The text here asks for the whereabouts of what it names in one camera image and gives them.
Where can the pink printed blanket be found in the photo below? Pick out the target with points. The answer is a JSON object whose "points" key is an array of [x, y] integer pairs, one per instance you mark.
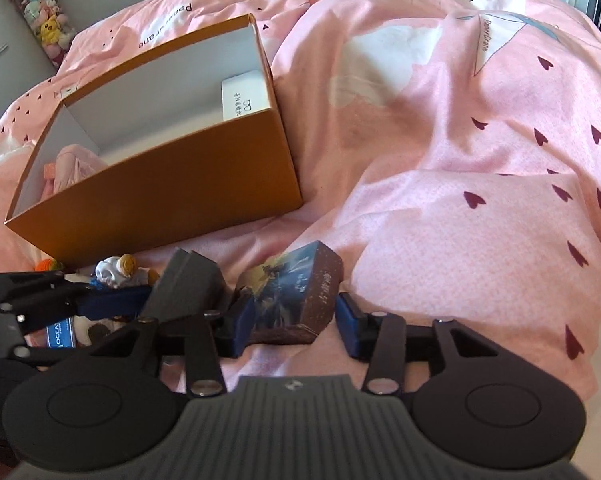
{"points": [[455, 135]]}

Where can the white skull figurine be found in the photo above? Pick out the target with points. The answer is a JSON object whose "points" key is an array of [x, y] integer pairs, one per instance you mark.
{"points": [[111, 271]]}

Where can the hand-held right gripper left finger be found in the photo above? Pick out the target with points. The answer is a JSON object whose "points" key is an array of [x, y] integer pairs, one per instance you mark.
{"points": [[241, 327]]}

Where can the dark grey box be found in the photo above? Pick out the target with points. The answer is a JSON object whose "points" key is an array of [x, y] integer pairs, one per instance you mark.
{"points": [[185, 282]]}

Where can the clear tube of plush toys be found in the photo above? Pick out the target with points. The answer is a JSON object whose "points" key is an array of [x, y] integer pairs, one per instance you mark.
{"points": [[45, 22]]}

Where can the pink plush pouch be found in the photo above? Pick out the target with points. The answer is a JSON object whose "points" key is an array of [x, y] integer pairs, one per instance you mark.
{"points": [[75, 167]]}

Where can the brown white plush toy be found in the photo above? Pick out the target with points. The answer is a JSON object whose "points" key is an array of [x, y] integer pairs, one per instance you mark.
{"points": [[93, 331]]}

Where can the orange cardboard box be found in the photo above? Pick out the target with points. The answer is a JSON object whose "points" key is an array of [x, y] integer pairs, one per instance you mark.
{"points": [[180, 185]]}

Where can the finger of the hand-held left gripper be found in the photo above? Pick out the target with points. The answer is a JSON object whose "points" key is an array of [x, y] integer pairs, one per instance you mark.
{"points": [[113, 301], [33, 354]]}

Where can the long white box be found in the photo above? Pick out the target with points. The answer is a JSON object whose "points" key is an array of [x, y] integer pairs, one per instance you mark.
{"points": [[245, 92]]}

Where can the orange knitted toy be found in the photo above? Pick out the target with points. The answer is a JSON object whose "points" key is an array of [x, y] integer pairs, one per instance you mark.
{"points": [[50, 265]]}

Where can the dark printed card box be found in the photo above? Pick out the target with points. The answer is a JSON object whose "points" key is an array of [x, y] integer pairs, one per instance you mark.
{"points": [[290, 300]]}

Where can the blue white packet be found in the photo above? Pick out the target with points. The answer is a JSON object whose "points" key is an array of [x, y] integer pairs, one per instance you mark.
{"points": [[60, 335]]}

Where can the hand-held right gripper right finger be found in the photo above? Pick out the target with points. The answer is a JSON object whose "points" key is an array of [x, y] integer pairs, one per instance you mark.
{"points": [[350, 325]]}

